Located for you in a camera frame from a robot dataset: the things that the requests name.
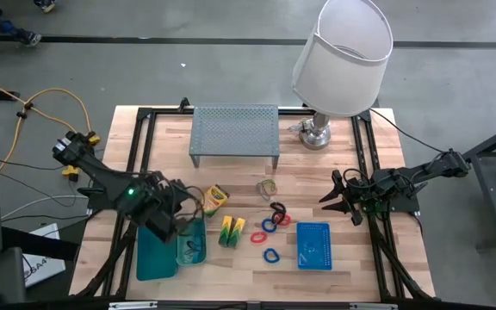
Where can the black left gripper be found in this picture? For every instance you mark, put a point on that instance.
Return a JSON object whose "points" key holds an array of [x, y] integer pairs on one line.
{"points": [[157, 211]]}

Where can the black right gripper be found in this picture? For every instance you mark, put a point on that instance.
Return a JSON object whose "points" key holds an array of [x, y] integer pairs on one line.
{"points": [[357, 194]]}

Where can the clear glass light bulb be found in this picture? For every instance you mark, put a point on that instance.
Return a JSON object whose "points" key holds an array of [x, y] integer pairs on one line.
{"points": [[297, 127]]}

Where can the black aluminium table frame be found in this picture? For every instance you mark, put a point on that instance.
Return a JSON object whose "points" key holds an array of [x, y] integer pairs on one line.
{"points": [[166, 111]]}

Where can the wide blue rubber band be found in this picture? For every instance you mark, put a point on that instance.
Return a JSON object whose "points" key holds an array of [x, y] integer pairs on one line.
{"points": [[194, 257]]}

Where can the dark teal container lid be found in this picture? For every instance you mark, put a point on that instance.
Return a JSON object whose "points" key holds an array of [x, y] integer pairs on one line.
{"points": [[156, 258]]}

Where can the dark grey box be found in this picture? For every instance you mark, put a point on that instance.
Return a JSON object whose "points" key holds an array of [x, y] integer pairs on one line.
{"points": [[2, 275]]}

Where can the white printed paper sheet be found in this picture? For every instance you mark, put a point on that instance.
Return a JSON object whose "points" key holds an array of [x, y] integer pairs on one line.
{"points": [[45, 271]]}

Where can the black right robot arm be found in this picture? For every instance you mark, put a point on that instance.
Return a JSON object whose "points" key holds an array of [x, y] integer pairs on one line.
{"points": [[424, 172]]}

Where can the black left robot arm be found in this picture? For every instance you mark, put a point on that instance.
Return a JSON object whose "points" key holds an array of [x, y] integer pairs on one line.
{"points": [[97, 172]]}

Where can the person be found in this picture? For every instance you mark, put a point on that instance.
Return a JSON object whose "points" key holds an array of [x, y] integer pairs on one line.
{"points": [[24, 38]]}

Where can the grey perforated metal shelf riser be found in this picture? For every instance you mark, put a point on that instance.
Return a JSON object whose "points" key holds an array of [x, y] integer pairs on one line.
{"points": [[235, 129]]}

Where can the white shade silver table lamp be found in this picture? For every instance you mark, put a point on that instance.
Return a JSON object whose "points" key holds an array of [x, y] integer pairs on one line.
{"points": [[342, 64]]}

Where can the black cart bar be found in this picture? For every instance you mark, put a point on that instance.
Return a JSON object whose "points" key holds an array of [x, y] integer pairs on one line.
{"points": [[37, 243]]}

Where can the green rubber band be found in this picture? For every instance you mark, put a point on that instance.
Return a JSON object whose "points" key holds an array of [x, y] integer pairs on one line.
{"points": [[273, 189]]}

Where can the blue perforated plastic basket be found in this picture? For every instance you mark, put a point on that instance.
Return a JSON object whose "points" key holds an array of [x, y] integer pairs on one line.
{"points": [[314, 245]]}

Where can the light teal plastic container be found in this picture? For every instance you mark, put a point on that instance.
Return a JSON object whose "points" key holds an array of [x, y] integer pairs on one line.
{"points": [[200, 258]]}

